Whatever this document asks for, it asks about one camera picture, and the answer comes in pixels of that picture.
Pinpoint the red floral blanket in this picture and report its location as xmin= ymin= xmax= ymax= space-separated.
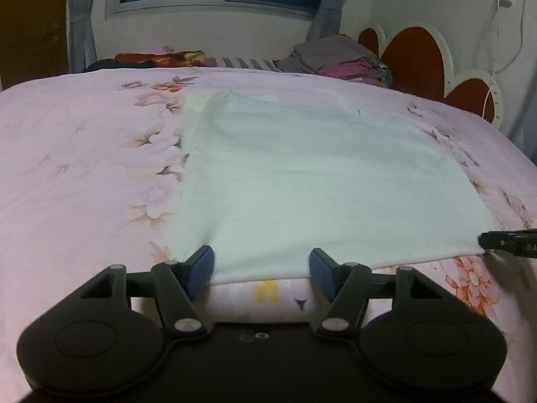
xmin=114 ymin=50 xmax=207 ymax=68

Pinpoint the left grey curtain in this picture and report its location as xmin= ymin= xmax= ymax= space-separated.
xmin=66 ymin=0 xmax=96 ymax=73

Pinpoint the stack of folded clothes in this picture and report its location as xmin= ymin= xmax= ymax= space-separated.
xmin=274 ymin=35 xmax=392 ymax=87

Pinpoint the red white scalloped headboard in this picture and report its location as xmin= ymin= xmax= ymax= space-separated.
xmin=357 ymin=24 xmax=503 ymax=128

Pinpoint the pale green knit sweater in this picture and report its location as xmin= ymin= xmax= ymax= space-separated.
xmin=171 ymin=92 xmax=497 ymax=284

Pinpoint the white charging cable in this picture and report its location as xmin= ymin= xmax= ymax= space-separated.
xmin=480 ymin=0 xmax=530 ymax=120

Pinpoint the striped grey white pillow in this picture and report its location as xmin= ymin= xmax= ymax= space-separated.
xmin=206 ymin=56 xmax=279 ymax=72

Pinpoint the pink floral bed sheet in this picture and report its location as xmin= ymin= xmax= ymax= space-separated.
xmin=1 ymin=68 xmax=536 ymax=402

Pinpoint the black garment on bed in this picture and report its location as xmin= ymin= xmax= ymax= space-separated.
xmin=83 ymin=59 xmax=156 ymax=73

